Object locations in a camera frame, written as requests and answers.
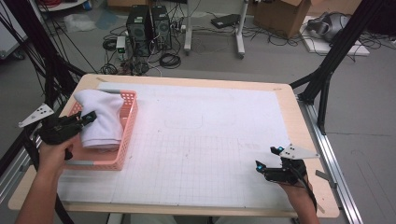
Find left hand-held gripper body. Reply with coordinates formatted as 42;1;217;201
18;103;85;146

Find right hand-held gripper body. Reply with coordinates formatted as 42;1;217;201
264;143;321;185

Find lavender towel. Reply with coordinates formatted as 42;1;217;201
73;89;125;149

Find pink plastic basket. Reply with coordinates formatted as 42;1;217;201
64;89;139;172

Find person's right hand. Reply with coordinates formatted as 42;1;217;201
279;179;312;203

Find person's left hand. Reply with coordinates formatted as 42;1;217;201
36;136;78;178

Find white power adapter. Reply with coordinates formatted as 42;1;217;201
115;35;127;54

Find white grid mat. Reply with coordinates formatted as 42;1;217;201
57;81;295;209

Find clear plastic bag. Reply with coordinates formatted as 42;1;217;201
64;13;97;34

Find large black computer tower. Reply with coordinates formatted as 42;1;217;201
125;4;153;58

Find blue floor sheet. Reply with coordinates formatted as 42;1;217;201
94;8;120;31

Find white cabinet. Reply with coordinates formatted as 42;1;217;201
0;24;27;60

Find white floor board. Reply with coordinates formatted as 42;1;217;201
300;15;372;57

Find round white table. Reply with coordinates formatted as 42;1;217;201
36;0;92;13

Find slim black computer tower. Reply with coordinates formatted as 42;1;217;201
150;5;173;50

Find white desk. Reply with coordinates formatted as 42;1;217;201
183;0;250;60

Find large open cardboard box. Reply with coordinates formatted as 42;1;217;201
252;0;312;39

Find grey rounded device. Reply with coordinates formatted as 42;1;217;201
306;11;351;43

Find black flat device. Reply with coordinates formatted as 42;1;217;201
210;13;241;30

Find wooden cabinets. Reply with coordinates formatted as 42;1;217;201
311;0;363;16

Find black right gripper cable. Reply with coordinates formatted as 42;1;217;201
292;167;318;216

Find aluminium rail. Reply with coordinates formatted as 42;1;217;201
297;96;365;224
0;102;64;204

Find black frame stand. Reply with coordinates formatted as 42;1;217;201
0;0;88;124
289;0;387;136

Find coiled black cable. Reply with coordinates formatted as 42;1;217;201
159;52;182;70

